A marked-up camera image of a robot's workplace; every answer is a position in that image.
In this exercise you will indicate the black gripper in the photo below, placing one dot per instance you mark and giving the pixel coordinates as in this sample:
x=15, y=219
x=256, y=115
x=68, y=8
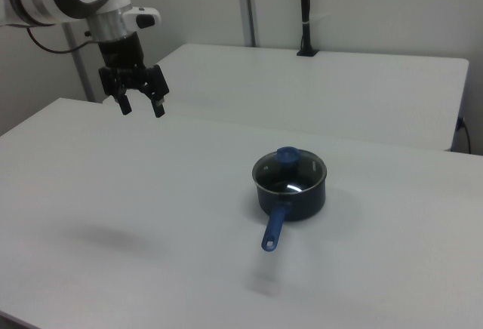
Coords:
x=120, y=53

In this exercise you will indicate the glass lid with blue knob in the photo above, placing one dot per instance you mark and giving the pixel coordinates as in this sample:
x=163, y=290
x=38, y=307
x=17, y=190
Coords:
x=287, y=155

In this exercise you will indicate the white side table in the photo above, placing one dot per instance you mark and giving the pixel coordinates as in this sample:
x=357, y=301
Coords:
x=339, y=91

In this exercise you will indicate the grey corner partition post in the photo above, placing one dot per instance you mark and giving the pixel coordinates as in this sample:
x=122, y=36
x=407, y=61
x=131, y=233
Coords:
x=81, y=72

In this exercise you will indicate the grey wall partition post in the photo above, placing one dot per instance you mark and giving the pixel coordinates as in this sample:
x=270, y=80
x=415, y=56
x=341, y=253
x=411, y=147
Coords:
x=248, y=4

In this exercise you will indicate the black camera pole with base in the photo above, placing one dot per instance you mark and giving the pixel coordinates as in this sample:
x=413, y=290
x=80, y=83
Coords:
x=305, y=4

